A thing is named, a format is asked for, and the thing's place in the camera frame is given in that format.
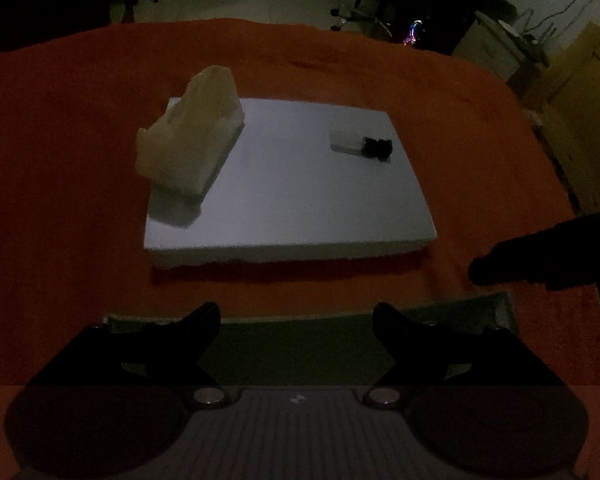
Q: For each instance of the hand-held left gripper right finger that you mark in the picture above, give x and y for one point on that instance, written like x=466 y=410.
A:
x=387 y=327

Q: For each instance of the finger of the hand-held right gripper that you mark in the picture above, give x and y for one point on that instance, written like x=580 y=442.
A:
x=530 y=260

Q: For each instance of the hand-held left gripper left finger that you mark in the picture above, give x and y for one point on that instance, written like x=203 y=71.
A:
x=202 y=327

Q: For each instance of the white foam board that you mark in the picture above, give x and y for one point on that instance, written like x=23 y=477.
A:
x=305 y=200

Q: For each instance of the small black toy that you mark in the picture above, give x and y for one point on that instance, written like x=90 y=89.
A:
x=377 y=147

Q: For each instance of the small translucent box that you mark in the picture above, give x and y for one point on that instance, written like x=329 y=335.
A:
x=345 y=141

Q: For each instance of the yellowish foam sponge block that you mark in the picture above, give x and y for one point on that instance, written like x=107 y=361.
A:
x=190 y=130

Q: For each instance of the yellow wooden furniture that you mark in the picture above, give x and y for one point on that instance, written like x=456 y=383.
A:
x=585 y=110

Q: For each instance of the orange blanket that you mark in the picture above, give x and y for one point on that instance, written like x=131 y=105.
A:
x=70 y=160

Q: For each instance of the white cabinet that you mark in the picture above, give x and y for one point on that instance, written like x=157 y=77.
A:
x=495 y=45

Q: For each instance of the colourful lit device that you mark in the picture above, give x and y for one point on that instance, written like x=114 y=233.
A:
x=414 y=32

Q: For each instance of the office chair base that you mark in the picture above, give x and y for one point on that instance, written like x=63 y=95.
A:
x=360 y=17

